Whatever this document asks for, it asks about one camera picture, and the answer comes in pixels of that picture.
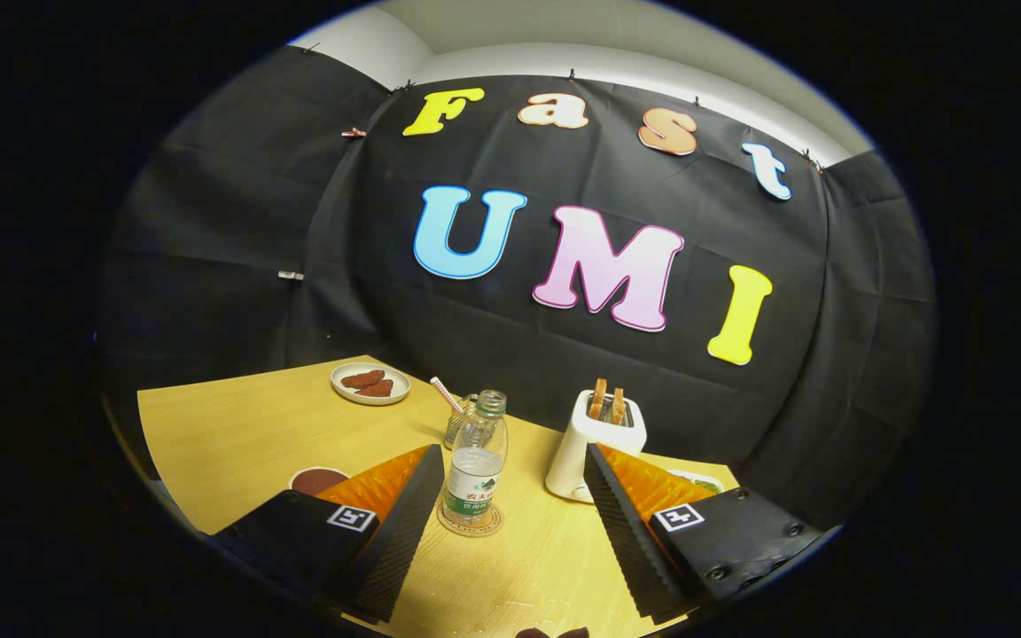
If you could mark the striped paper straw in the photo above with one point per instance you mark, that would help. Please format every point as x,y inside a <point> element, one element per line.
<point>446,394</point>

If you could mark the clear plastic bottle green label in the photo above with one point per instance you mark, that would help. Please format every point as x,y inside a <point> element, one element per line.
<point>475,470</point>

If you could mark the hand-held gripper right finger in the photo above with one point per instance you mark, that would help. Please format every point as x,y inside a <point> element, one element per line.
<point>621,523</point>

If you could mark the round wooden coaster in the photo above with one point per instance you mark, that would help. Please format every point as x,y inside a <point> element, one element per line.
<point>448,527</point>

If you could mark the ribbed glass jar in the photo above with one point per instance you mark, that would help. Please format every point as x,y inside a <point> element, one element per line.
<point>455,425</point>

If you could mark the white toaster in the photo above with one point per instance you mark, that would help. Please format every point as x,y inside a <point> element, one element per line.
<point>568,461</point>

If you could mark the small printed dish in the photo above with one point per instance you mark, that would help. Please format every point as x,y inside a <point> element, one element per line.
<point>701,480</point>

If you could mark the reddish brown food piece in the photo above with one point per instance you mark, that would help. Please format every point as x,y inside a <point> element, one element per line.
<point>360,379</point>
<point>377,388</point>

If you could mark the black backdrop cloth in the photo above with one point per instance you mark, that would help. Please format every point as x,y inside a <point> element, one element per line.
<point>564,354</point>

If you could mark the small white plate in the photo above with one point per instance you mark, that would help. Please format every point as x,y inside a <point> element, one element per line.
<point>342,394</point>

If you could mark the wooden table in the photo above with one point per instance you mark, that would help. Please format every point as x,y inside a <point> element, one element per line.
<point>236,434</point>

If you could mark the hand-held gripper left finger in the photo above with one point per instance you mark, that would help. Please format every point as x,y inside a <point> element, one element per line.
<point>404,523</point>

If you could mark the brown toast slice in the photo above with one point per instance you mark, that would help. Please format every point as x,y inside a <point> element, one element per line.
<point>618,406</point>
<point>597,399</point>

